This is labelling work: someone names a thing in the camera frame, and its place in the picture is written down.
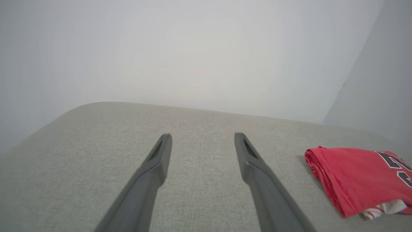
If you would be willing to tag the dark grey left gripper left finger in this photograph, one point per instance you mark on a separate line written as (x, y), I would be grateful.
(141, 199)

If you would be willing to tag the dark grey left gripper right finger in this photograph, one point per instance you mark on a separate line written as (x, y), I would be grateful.
(270, 199)

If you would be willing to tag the red basketball jersey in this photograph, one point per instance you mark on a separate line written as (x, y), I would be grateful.
(354, 177)

